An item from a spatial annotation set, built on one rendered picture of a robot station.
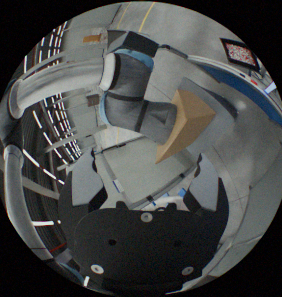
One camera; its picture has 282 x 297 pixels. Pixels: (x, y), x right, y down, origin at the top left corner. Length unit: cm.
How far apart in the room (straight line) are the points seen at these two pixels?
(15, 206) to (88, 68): 31
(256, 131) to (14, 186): 171
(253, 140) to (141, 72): 143
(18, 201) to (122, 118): 36
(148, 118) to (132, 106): 6
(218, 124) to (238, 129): 102
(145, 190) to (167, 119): 117
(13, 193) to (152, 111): 41
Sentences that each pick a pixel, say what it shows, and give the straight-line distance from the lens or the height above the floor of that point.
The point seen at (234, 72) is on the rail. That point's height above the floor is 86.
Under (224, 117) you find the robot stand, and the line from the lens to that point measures 45.
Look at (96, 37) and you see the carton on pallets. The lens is 832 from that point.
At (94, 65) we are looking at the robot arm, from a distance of 25.
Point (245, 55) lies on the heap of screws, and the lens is 70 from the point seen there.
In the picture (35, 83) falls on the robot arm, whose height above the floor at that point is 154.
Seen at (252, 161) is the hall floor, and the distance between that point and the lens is 159.
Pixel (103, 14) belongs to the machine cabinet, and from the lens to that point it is 666.
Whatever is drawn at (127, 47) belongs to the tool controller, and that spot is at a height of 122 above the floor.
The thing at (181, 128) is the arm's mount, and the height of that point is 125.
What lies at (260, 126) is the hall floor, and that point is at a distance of 148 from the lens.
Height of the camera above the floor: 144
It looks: 27 degrees down
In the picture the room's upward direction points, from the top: 112 degrees counter-clockwise
